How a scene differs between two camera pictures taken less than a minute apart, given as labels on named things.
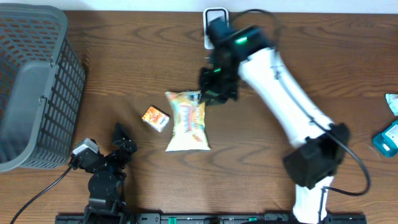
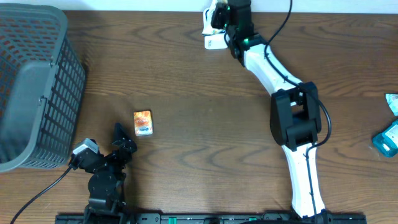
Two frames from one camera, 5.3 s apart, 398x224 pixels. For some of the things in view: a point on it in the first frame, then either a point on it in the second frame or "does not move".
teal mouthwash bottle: (387, 143) does not move
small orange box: (157, 118) to (143, 122)
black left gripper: (129, 145) does not move
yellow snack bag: (189, 120) to (208, 29)
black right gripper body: (219, 84) to (220, 18)
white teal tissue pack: (392, 101) does not move
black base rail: (206, 218) does not move
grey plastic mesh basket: (42, 88) does not move
